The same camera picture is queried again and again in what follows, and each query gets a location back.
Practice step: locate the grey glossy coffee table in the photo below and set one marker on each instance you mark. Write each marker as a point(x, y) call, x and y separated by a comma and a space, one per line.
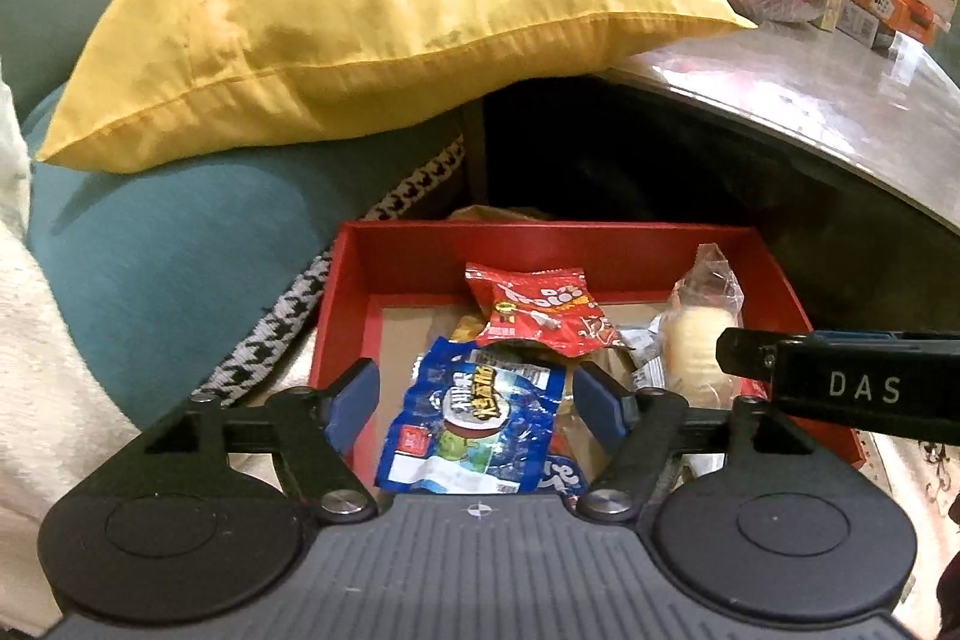
point(750, 85)

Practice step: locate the red cardboard box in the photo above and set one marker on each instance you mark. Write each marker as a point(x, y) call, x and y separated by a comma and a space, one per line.
point(420, 257)

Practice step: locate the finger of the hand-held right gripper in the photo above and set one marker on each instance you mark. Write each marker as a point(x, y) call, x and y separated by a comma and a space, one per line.
point(855, 335)
point(915, 389)

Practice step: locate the yellow snack packet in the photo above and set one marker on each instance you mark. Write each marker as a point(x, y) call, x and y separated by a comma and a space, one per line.
point(466, 329)

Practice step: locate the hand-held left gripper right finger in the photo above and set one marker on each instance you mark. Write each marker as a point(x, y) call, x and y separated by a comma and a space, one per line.
point(600, 406)

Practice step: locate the grey white box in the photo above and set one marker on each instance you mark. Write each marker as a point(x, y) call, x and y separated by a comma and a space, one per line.
point(859, 24)

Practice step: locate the yellow pillow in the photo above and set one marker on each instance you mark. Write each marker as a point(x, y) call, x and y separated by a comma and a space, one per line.
point(375, 10)

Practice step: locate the red snack packet white print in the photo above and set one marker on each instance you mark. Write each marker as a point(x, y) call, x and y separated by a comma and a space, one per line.
point(532, 310)

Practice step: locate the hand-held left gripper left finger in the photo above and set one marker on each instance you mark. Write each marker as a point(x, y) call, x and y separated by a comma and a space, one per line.
point(352, 404)

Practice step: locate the red snack packet blue logo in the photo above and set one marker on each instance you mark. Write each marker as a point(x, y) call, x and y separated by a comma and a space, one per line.
point(559, 471)

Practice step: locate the teal cushion houndstooth trim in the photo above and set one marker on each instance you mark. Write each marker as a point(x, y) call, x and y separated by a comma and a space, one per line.
point(187, 250)

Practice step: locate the white fleece blanket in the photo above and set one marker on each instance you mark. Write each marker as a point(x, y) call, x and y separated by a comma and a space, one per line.
point(45, 385)

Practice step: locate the beige box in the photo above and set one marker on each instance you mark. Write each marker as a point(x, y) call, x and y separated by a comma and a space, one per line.
point(831, 6)

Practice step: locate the bread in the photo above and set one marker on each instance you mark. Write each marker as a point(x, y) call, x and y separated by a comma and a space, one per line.
point(697, 340)

